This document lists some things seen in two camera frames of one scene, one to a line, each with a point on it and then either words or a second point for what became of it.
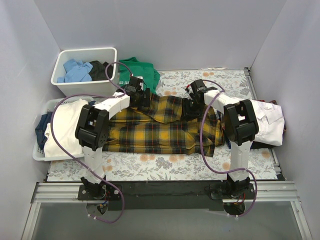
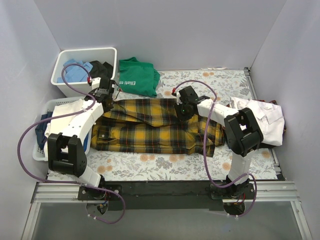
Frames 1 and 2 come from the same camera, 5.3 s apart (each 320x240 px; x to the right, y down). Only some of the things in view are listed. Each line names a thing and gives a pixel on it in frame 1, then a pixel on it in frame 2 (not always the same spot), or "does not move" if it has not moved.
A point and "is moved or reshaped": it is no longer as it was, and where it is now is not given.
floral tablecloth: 123,166 does not move
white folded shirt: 271,123 does not move
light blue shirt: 76,71 does not move
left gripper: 144,100 → 108,103
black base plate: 167,195 does not move
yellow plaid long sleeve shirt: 161,126 is moved or reshaped
